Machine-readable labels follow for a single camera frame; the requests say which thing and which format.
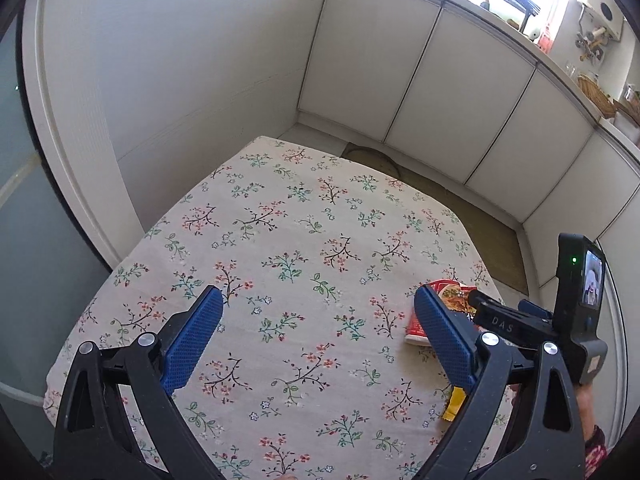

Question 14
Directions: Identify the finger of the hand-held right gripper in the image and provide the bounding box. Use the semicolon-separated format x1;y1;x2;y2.
465;287;503;313

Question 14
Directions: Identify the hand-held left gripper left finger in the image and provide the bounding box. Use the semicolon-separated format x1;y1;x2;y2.
50;285;224;480

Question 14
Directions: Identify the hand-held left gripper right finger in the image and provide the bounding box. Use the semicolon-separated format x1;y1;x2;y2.
415;284;586;480

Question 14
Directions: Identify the red snack packet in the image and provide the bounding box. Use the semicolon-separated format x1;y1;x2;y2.
404;280;483;348

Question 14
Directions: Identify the person's right forearm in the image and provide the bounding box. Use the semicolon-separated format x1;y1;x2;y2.
575;382;608;478

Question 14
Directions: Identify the yellow wrapper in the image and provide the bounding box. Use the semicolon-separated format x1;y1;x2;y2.
440;385;468;421

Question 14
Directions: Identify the woven brown floor mat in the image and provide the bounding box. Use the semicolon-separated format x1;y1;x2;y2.
345;142;531;296

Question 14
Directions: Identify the narrow white cabinet door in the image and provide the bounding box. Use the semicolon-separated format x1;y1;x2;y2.
522;132;640;241

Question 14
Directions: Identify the floral tablecloth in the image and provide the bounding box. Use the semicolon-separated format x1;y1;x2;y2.
42;135;516;480

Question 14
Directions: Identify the white pipe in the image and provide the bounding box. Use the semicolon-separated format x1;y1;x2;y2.
0;382;46;408

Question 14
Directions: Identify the frosted glass door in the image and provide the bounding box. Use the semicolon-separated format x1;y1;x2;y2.
0;15;111;461

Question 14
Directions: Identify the woven basket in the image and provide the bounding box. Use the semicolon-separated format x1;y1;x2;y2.
577;74;618;116

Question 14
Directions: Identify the white water heater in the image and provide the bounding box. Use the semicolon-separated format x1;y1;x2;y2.
577;0;626;43

